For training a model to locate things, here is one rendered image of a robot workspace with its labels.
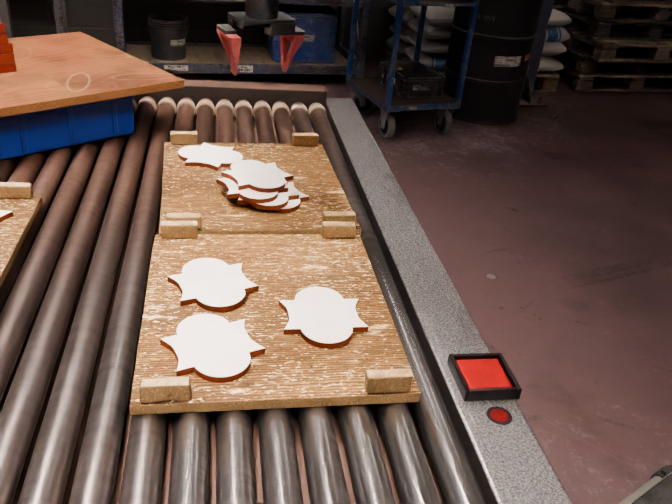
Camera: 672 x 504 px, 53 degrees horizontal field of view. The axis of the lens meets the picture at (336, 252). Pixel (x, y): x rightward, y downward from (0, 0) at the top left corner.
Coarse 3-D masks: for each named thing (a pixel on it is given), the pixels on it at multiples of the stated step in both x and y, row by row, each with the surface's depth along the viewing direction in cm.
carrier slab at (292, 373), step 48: (192, 240) 112; (240, 240) 113; (288, 240) 115; (336, 240) 116; (288, 288) 102; (336, 288) 103; (144, 336) 89; (288, 336) 92; (384, 336) 94; (192, 384) 82; (240, 384) 83; (288, 384) 84; (336, 384) 84
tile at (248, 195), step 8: (224, 184) 126; (232, 184) 125; (232, 192) 122; (240, 192) 122; (248, 192) 123; (256, 192) 123; (280, 192) 126; (248, 200) 121; (256, 200) 121; (264, 200) 121; (272, 200) 123
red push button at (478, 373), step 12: (456, 360) 92; (468, 360) 92; (480, 360) 92; (492, 360) 92; (468, 372) 90; (480, 372) 90; (492, 372) 90; (504, 372) 90; (468, 384) 88; (480, 384) 88; (492, 384) 88; (504, 384) 88
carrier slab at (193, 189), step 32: (256, 160) 144; (288, 160) 145; (320, 160) 147; (192, 192) 128; (224, 192) 129; (320, 192) 132; (224, 224) 118; (256, 224) 119; (288, 224) 120; (320, 224) 121
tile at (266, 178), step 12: (240, 168) 129; (252, 168) 130; (264, 168) 130; (276, 168) 131; (240, 180) 125; (252, 180) 125; (264, 180) 126; (276, 180) 126; (288, 180) 129; (264, 192) 123
